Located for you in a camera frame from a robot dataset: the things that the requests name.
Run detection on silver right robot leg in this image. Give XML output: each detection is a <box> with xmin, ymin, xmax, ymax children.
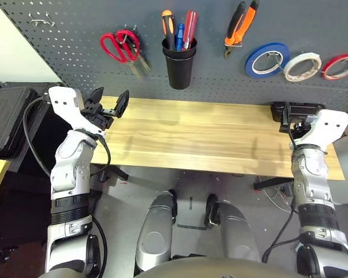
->
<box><xmin>205</xmin><ymin>193</ymin><xmax>262</xmax><ymax>261</ymax></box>

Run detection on red handled screwdriver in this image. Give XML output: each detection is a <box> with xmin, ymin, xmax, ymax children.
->
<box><xmin>183</xmin><ymin>10</ymin><xmax>199</xmax><ymax>50</ymax></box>

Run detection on grey metal pegboard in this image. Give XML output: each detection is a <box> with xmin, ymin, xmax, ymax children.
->
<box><xmin>0</xmin><ymin>0</ymin><xmax>348</xmax><ymax>112</ymax></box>

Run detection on black metal table leg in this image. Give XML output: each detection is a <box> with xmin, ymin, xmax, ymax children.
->
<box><xmin>97</xmin><ymin>164</ymin><xmax>129</xmax><ymax>182</ymax></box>
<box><xmin>253</xmin><ymin>177</ymin><xmax>295</xmax><ymax>191</ymax></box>

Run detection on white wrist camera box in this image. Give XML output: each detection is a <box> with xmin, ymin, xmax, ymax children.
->
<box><xmin>294</xmin><ymin>109</ymin><xmax>348</xmax><ymax>147</ymax></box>
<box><xmin>48</xmin><ymin>86</ymin><xmax>105</xmax><ymax>136</ymax></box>

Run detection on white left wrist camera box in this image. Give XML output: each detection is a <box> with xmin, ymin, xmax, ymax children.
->
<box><xmin>48</xmin><ymin>86</ymin><xmax>105</xmax><ymax>136</ymax></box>

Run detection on silver robot leg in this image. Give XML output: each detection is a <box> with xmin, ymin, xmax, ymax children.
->
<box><xmin>205</xmin><ymin>193</ymin><xmax>262</xmax><ymax>261</ymax></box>
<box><xmin>135</xmin><ymin>189</ymin><xmax>177</xmax><ymax>275</ymax></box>

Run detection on large black equipment case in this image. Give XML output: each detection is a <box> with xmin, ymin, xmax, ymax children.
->
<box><xmin>0</xmin><ymin>86</ymin><xmax>40</xmax><ymax>157</ymax></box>

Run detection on long black floor tape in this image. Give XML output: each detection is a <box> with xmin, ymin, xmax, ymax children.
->
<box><xmin>177</xmin><ymin>223</ymin><xmax>207</xmax><ymax>231</ymax></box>

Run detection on white tape roll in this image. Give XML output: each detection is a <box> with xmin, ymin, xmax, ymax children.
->
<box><xmin>283</xmin><ymin>51</ymin><xmax>322</xmax><ymax>83</ymax></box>

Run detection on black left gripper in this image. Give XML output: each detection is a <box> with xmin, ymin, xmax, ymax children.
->
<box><xmin>82</xmin><ymin>86</ymin><xmax>131</xmax><ymax>130</ymax></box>

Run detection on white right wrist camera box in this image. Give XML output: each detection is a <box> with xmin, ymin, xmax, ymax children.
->
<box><xmin>294</xmin><ymin>109</ymin><xmax>348</xmax><ymax>147</ymax></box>

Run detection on double prong metal hook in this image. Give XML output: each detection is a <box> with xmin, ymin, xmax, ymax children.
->
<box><xmin>28</xmin><ymin>11</ymin><xmax>55</xmax><ymax>27</ymax></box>

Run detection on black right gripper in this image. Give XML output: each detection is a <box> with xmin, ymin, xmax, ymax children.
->
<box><xmin>279</xmin><ymin>101</ymin><xmax>310</xmax><ymax>138</ymax></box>

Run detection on black left wrist camera cable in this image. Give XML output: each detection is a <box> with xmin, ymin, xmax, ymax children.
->
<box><xmin>22</xmin><ymin>97</ymin><xmax>53</xmax><ymax>177</ymax></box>

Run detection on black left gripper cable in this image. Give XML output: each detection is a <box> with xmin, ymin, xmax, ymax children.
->
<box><xmin>88</xmin><ymin>131</ymin><xmax>111</xmax><ymax>277</ymax></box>

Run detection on grey floor cables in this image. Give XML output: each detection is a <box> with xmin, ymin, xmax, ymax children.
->
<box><xmin>260</xmin><ymin>185</ymin><xmax>296</xmax><ymax>214</ymax></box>

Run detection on blue handled screwdriver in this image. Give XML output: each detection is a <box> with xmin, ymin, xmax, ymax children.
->
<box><xmin>175</xmin><ymin>23</ymin><xmax>186</xmax><ymax>52</ymax></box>

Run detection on orange black handled screwdriver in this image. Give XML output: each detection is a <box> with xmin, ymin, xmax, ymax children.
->
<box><xmin>161</xmin><ymin>9</ymin><xmax>176</xmax><ymax>52</ymax></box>

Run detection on orange black pliers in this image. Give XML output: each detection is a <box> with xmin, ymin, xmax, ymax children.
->
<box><xmin>223</xmin><ymin>0</ymin><xmax>261</xmax><ymax>60</ymax></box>

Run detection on red handled scissors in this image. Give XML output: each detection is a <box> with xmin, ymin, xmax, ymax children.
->
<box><xmin>100</xmin><ymin>29</ymin><xmax>146</xmax><ymax>79</ymax></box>

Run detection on blue tape roll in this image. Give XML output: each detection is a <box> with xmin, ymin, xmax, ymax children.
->
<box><xmin>245</xmin><ymin>42</ymin><xmax>291</xmax><ymax>79</ymax></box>

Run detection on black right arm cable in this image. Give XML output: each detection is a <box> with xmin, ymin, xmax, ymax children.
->
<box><xmin>261</xmin><ymin>196</ymin><xmax>301</xmax><ymax>263</ymax></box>

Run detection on grey robot torso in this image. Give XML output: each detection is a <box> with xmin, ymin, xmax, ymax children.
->
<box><xmin>133</xmin><ymin>256</ymin><xmax>299</xmax><ymax>278</ymax></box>

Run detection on black plastic cup holder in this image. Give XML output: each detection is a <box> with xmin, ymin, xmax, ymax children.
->
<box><xmin>161</xmin><ymin>36</ymin><xmax>198</xmax><ymax>90</ymax></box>

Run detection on black plastic tool case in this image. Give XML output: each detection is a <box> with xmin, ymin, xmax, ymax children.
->
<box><xmin>271</xmin><ymin>101</ymin><xmax>327</xmax><ymax>123</ymax></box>

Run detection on black handled scissors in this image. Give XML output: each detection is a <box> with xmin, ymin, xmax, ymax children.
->
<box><xmin>120</xmin><ymin>27</ymin><xmax>153</xmax><ymax>78</ymax></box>

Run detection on red tape roll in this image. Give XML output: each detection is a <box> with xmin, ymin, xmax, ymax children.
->
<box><xmin>321</xmin><ymin>52</ymin><xmax>348</xmax><ymax>81</ymax></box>

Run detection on silver left robot leg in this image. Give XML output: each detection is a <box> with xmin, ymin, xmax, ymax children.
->
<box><xmin>135</xmin><ymin>189</ymin><xmax>177</xmax><ymax>275</ymax></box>

